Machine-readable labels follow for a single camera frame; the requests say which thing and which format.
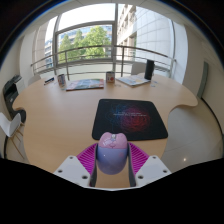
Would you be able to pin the black mouse pad, red-blue swirl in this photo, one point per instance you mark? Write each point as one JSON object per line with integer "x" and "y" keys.
{"x": 133, "y": 116}

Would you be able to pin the pink and lilac computer mouse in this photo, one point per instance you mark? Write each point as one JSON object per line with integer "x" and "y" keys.
{"x": 112, "y": 156}

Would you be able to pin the grey-green door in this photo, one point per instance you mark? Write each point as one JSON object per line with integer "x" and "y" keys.
{"x": 203, "y": 80}

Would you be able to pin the open book with light pages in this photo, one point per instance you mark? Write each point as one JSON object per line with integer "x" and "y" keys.
{"x": 133, "y": 80}

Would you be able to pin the black cylindrical speaker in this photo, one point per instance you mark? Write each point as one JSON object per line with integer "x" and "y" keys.
{"x": 149, "y": 69}

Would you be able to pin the printed drink can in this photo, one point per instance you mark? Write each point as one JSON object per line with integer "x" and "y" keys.
{"x": 61, "y": 81}

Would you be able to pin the white chair with tall backrest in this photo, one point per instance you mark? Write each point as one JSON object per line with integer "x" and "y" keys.
{"x": 137, "y": 69}

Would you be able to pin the black and white printer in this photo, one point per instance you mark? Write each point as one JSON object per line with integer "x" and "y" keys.
{"x": 11, "y": 95}

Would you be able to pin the dark marker pen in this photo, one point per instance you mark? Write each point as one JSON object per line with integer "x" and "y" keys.
{"x": 49, "y": 80}

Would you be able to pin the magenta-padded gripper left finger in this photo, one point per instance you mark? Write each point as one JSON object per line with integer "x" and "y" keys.
{"x": 85, "y": 156}

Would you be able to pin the white mug with red print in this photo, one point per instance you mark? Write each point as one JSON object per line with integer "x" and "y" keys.
{"x": 110, "y": 77}

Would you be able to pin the grey metal balcony railing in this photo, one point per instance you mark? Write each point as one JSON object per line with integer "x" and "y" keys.
{"x": 100, "y": 47}

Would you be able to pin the colourful closed magazine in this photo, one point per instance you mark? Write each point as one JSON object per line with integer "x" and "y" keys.
{"x": 85, "y": 84}

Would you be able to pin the white chair with low backrest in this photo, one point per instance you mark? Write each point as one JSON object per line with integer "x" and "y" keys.
{"x": 33, "y": 80}

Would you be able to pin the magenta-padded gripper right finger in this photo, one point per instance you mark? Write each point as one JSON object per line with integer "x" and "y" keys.
{"x": 140, "y": 158}

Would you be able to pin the white chair with wooden legs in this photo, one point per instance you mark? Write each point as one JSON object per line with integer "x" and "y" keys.
{"x": 8, "y": 125}

